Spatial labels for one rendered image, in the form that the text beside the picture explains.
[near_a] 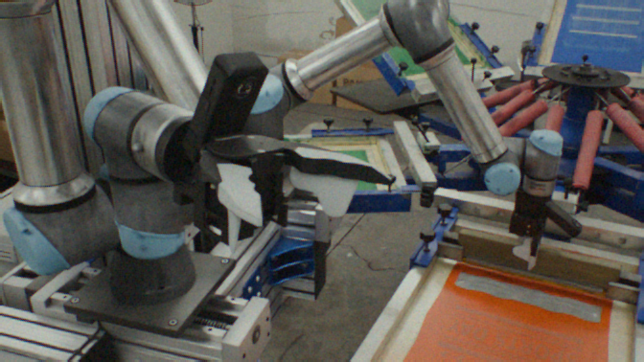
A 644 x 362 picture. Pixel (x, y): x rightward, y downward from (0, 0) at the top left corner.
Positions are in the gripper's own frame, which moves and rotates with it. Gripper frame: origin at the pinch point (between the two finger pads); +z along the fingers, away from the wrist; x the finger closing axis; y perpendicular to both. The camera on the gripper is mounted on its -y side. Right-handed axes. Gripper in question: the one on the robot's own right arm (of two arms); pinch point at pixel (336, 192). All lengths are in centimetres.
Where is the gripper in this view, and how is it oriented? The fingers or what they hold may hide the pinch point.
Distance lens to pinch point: 47.4
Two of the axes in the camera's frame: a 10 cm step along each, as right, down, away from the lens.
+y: -0.9, 9.4, 3.4
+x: -6.8, 1.9, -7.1
